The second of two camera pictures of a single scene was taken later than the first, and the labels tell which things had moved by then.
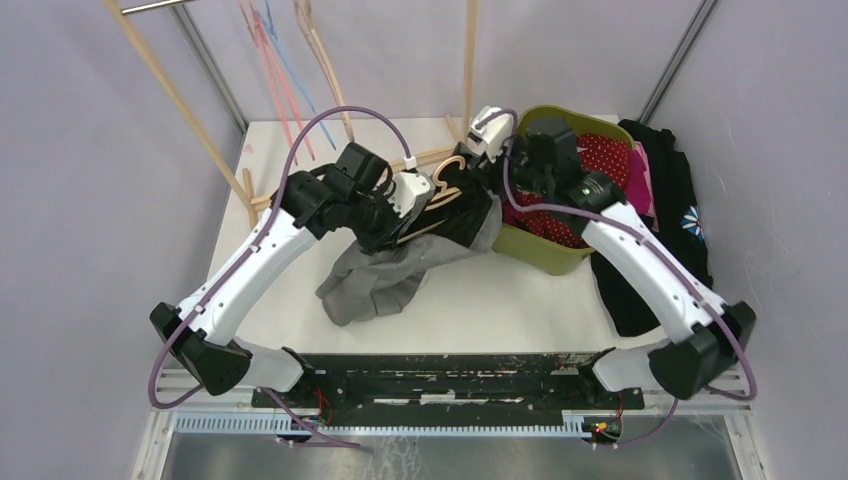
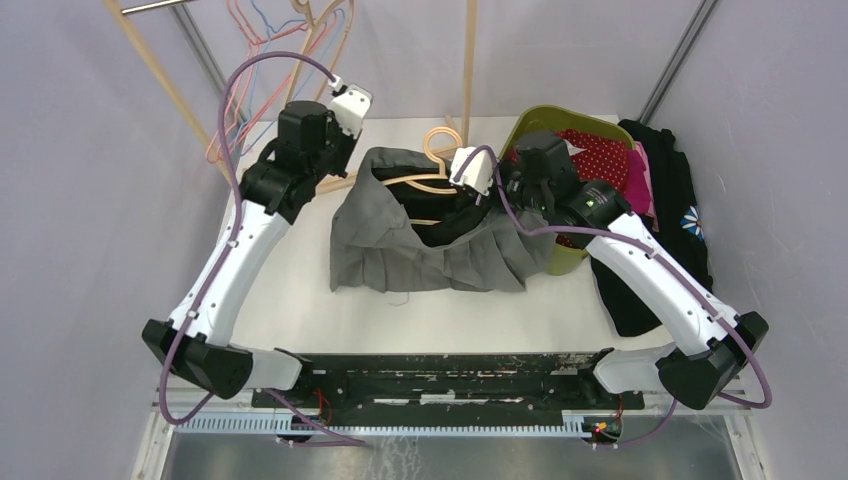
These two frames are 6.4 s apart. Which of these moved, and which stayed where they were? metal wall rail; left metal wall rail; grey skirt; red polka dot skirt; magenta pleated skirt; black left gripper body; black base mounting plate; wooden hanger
Moved: wooden hanger; black left gripper body; grey skirt
Stayed: left metal wall rail; metal wall rail; red polka dot skirt; black base mounting plate; magenta pleated skirt
